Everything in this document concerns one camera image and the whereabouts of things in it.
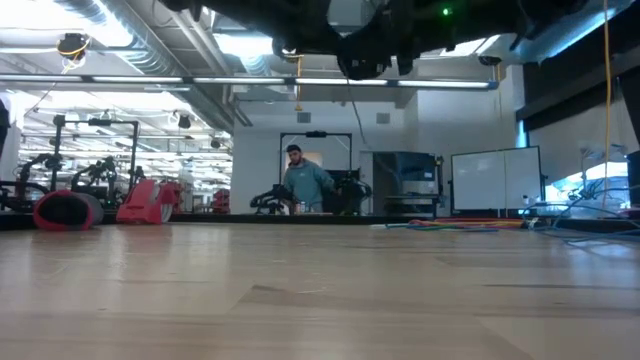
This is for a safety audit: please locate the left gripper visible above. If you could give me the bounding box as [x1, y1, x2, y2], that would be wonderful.
[199, 0, 346, 56]

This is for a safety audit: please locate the whiteboard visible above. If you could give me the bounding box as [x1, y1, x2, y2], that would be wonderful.
[449, 145, 547, 214]

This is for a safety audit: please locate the black equipment cabinet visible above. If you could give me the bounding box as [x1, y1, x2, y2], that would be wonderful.
[370, 150, 446, 217]

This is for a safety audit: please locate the yellow hanging cord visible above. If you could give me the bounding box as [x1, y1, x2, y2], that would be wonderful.
[602, 0, 613, 211]
[294, 54, 304, 112]

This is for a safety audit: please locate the person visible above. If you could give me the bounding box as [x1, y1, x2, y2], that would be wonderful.
[282, 143, 337, 215]

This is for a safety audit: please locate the black aluminium table frame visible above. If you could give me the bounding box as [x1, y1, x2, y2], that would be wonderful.
[0, 209, 640, 232]

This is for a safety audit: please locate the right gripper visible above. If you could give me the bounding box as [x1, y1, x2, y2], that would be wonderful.
[337, 0, 451, 81]

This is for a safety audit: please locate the long ceiling light bar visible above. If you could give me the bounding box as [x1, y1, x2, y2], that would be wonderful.
[0, 73, 500, 92]

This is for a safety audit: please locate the black yellow ceiling cable reel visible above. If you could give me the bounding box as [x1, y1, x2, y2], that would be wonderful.
[55, 32, 92, 64]

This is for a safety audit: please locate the red workshop equipment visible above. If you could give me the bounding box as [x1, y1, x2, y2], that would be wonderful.
[211, 188, 232, 215]

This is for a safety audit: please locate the silver ventilation duct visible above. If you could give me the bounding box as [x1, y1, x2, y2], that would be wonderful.
[52, 0, 254, 132]

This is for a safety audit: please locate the red tape dispenser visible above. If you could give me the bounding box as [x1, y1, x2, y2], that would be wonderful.
[115, 178, 182, 225]

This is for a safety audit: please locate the grey tube with red rim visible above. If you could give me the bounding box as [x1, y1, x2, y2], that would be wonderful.
[32, 189, 105, 233]

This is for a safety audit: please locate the clear plastic bin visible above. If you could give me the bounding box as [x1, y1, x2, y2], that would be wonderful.
[549, 198, 632, 220]

